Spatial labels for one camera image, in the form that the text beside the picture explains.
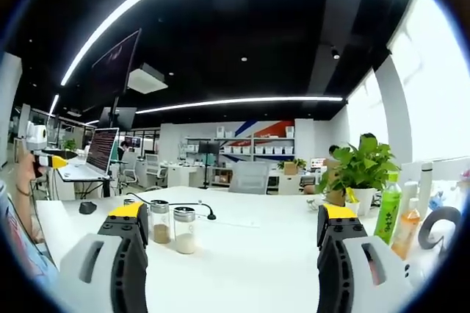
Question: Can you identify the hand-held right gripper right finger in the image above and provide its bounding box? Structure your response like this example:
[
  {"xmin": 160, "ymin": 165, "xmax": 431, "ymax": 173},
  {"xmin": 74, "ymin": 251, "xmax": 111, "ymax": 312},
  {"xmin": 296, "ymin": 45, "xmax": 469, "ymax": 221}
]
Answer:
[{"xmin": 316, "ymin": 204, "xmax": 414, "ymax": 313}]

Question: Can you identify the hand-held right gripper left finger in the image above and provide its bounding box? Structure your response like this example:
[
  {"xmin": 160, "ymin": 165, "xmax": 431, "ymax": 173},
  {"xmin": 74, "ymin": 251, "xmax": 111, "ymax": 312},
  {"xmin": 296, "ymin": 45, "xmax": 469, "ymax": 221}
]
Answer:
[{"xmin": 59, "ymin": 201, "xmax": 150, "ymax": 313}]

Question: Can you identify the seasoning bottle with brown powder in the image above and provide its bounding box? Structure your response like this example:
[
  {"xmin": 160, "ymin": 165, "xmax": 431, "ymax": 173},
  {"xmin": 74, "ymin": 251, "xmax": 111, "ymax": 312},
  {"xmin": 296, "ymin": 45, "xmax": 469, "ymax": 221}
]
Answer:
[{"xmin": 150, "ymin": 199, "xmax": 173, "ymax": 245}]

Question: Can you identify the seasoning bottle with white powder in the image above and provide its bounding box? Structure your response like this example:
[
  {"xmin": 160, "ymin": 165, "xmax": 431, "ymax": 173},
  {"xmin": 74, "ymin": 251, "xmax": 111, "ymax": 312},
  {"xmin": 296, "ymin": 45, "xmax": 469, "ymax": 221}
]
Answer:
[{"xmin": 172, "ymin": 206, "xmax": 198, "ymax": 255}]

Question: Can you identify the green drink bottle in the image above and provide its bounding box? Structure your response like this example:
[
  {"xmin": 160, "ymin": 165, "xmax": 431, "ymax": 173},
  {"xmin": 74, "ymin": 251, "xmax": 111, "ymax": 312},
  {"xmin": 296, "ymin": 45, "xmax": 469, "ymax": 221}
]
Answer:
[{"xmin": 373, "ymin": 172, "xmax": 403, "ymax": 246}]

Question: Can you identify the orange drink bottle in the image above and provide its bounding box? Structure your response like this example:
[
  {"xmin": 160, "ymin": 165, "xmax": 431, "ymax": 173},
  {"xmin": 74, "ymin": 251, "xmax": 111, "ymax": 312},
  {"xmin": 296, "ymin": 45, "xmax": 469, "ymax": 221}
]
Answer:
[{"xmin": 391, "ymin": 197, "xmax": 422, "ymax": 261}]

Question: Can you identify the white thermos bottle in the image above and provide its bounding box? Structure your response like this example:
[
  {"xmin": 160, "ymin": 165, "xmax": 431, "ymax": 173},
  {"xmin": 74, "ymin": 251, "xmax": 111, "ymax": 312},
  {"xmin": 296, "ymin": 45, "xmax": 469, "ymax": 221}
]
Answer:
[{"xmin": 418, "ymin": 161, "xmax": 435, "ymax": 218}]

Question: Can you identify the person's left hand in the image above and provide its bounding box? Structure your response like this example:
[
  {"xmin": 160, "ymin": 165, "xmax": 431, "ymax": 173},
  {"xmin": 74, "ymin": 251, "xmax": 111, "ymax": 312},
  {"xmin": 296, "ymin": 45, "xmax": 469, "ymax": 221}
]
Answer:
[{"xmin": 18, "ymin": 151, "xmax": 48, "ymax": 185}]

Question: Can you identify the open laptop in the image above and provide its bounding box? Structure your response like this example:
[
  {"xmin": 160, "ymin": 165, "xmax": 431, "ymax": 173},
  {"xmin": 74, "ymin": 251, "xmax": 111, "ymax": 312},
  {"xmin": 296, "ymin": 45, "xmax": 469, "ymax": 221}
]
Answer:
[{"xmin": 58, "ymin": 127, "xmax": 120, "ymax": 181}]

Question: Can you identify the white office chair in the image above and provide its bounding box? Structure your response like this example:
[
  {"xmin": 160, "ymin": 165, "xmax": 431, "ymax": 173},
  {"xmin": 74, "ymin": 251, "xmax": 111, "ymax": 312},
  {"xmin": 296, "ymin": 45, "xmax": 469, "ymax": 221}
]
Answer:
[{"xmin": 144, "ymin": 154, "xmax": 168, "ymax": 188}]

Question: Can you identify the green potted plant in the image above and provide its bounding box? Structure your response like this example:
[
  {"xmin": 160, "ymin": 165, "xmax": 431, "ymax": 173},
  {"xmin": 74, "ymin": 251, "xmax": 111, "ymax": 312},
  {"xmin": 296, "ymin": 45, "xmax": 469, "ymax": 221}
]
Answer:
[{"xmin": 315, "ymin": 132, "xmax": 402, "ymax": 217}]

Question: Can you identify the person at left edge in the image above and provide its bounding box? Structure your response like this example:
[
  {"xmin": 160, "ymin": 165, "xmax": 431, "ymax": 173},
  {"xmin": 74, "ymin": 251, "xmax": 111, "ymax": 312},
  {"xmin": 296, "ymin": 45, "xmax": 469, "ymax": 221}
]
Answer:
[{"xmin": 0, "ymin": 179, "xmax": 59, "ymax": 292}]

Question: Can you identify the grey curved stand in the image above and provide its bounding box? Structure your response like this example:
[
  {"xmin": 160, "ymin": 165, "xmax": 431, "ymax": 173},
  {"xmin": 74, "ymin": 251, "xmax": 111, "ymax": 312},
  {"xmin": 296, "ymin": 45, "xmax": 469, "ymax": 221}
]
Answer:
[{"xmin": 419, "ymin": 206, "xmax": 463, "ymax": 251}]

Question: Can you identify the large dark monitor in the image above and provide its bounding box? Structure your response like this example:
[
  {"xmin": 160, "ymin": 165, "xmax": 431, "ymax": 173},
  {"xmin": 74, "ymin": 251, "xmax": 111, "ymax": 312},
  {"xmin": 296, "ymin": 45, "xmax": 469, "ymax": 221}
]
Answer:
[{"xmin": 90, "ymin": 28, "xmax": 142, "ymax": 108}]

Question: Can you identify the grey office chair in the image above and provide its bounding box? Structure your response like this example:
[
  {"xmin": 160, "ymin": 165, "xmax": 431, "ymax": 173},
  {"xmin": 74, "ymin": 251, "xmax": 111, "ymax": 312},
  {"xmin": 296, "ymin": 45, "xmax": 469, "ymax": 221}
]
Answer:
[{"xmin": 228, "ymin": 161, "xmax": 271, "ymax": 195}]

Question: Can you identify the ceiling air conditioner unit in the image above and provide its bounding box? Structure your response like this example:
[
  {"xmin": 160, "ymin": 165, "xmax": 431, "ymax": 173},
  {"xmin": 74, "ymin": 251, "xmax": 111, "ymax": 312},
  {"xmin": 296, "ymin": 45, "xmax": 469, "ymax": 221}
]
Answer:
[{"xmin": 126, "ymin": 62, "xmax": 169, "ymax": 94}]

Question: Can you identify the white storage shelf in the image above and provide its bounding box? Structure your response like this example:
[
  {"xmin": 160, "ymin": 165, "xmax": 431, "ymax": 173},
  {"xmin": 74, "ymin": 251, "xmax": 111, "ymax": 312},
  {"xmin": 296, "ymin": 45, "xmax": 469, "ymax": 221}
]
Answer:
[{"xmin": 185, "ymin": 136, "xmax": 296, "ymax": 163}]

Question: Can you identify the small black monitor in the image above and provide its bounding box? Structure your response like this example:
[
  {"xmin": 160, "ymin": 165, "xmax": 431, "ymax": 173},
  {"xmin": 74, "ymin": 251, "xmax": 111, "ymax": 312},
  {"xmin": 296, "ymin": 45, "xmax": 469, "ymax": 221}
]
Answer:
[{"xmin": 198, "ymin": 140, "xmax": 221, "ymax": 154}]

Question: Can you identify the black cable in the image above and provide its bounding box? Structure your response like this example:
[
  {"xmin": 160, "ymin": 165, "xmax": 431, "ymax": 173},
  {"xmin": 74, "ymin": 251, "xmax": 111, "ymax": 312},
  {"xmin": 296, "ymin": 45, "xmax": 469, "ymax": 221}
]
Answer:
[{"xmin": 126, "ymin": 192, "xmax": 217, "ymax": 221}]

